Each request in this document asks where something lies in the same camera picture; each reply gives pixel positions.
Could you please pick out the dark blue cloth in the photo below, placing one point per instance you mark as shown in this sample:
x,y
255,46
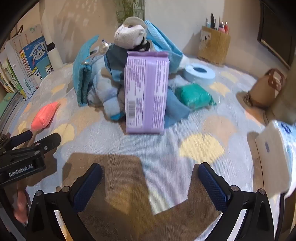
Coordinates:
x,y
115,62

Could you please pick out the white plush toy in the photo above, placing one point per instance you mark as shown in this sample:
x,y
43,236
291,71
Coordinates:
x,y
129,32

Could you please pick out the green plant in glass vase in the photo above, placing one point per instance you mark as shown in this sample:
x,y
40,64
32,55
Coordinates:
x,y
131,9

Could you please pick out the light blue tape roll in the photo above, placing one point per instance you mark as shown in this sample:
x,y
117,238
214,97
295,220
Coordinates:
x,y
200,73

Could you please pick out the blue flat cloth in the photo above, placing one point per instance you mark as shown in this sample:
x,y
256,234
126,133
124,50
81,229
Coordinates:
x,y
175,109

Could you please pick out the purple wipes pack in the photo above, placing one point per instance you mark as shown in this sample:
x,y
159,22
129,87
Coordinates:
x,y
145,92

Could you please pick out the row of books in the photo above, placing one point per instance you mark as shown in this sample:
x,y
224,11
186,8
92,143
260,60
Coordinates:
x,y
25,67

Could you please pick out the black pen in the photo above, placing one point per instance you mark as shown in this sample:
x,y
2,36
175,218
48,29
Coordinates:
x,y
212,20

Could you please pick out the person's left hand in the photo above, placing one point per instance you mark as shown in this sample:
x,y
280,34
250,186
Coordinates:
x,y
22,204

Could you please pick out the leaf print tablecloth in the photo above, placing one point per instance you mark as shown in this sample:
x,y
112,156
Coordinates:
x,y
208,129

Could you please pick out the white tissue pack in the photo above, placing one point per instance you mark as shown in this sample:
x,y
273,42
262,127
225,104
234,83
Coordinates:
x,y
275,157

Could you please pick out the white rolled tube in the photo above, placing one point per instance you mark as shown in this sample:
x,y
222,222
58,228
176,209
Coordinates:
x,y
53,51

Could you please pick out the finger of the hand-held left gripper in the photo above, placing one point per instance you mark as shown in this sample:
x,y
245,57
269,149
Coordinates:
x,y
47,142
20,138

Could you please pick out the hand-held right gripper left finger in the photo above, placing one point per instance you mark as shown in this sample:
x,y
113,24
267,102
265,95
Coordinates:
x,y
86,185

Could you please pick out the blue fluffy towel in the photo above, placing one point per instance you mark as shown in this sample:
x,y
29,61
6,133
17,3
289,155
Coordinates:
x,y
105,92

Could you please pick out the green soft packet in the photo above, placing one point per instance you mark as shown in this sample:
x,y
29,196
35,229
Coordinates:
x,y
194,95

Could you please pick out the woven pen holder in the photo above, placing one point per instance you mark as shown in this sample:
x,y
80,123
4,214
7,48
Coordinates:
x,y
214,46

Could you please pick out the wall-mounted black television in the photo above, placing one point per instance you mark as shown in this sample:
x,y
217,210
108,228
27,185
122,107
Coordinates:
x,y
277,27

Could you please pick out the blue quilted pouch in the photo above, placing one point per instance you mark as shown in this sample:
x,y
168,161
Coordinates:
x,y
82,74

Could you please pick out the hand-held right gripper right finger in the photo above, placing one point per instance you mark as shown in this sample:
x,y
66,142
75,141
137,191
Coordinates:
x,y
214,187

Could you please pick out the pink soft packet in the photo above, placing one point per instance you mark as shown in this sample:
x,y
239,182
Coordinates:
x,y
44,115

